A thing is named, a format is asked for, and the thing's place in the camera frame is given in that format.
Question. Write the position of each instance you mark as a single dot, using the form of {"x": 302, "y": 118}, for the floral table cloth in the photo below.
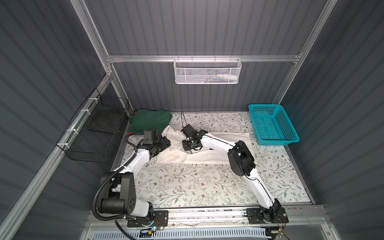
{"x": 172, "y": 185}

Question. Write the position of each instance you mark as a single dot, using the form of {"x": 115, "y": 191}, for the folded green t shirt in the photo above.
{"x": 144, "y": 119}

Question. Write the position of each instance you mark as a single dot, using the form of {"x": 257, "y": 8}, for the white t shirt with print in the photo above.
{"x": 175, "y": 154}

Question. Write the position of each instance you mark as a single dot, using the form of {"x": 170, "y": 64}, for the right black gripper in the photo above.
{"x": 185, "y": 147}

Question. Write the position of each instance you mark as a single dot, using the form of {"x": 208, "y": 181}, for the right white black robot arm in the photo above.
{"x": 242, "y": 163}

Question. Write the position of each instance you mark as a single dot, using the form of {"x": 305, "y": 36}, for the white slotted cable duct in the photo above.
{"x": 203, "y": 233}

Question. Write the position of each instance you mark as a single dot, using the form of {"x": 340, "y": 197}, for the black wire mesh basket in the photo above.
{"x": 98, "y": 130}

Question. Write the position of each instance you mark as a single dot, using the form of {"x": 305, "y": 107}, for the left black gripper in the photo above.
{"x": 164, "y": 142}

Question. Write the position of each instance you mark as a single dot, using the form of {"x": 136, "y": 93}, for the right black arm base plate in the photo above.
{"x": 258, "y": 216}

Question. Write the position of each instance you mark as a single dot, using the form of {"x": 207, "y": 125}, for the white bottle in basket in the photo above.
{"x": 228, "y": 77}

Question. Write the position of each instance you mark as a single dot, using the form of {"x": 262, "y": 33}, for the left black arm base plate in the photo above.
{"x": 155, "y": 219}

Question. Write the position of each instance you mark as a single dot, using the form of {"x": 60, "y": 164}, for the teal plastic basket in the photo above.
{"x": 272, "y": 125}

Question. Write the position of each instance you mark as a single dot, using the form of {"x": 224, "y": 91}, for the white wire mesh basket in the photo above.
{"x": 204, "y": 71}

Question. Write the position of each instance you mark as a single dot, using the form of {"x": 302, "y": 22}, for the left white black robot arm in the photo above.
{"x": 116, "y": 198}

